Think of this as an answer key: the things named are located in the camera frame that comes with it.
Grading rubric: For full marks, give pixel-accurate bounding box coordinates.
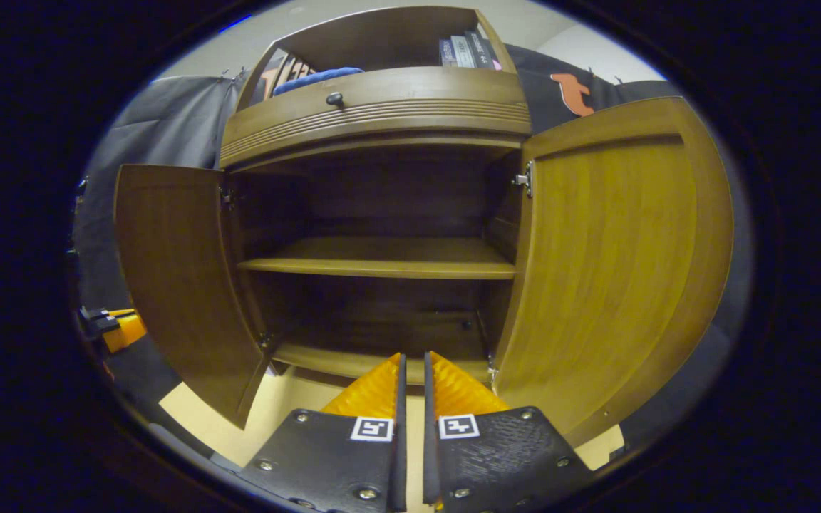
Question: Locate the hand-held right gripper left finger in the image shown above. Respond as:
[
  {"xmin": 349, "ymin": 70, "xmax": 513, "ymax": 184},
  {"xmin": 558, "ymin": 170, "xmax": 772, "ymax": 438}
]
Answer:
[{"xmin": 238, "ymin": 353, "xmax": 409, "ymax": 513}]

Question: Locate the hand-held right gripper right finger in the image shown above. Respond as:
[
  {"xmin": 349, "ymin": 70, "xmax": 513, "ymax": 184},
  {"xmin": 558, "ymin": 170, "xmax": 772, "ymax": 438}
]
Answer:
[{"xmin": 422, "ymin": 350, "xmax": 594, "ymax": 512}]

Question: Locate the wooden cabinet door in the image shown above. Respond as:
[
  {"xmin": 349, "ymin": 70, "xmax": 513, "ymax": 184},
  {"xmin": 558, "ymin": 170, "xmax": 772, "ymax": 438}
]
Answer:
[
  {"xmin": 113, "ymin": 164, "xmax": 272, "ymax": 430},
  {"xmin": 492, "ymin": 96, "xmax": 734, "ymax": 448}
]

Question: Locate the blue folded towel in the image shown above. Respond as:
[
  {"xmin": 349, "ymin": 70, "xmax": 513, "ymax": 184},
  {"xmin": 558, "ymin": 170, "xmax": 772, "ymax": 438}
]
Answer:
[{"xmin": 272, "ymin": 67, "xmax": 365, "ymax": 97}]

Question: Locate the wooden drawer with black knob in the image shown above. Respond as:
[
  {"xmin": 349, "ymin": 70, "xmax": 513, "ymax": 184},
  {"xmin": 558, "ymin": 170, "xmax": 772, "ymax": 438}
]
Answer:
[{"xmin": 222, "ymin": 66, "xmax": 531, "ymax": 143}]

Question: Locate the black book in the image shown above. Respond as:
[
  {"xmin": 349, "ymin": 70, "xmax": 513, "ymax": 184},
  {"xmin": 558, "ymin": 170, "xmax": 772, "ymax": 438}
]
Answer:
[{"xmin": 465, "ymin": 30, "xmax": 500, "ymax": 71}]

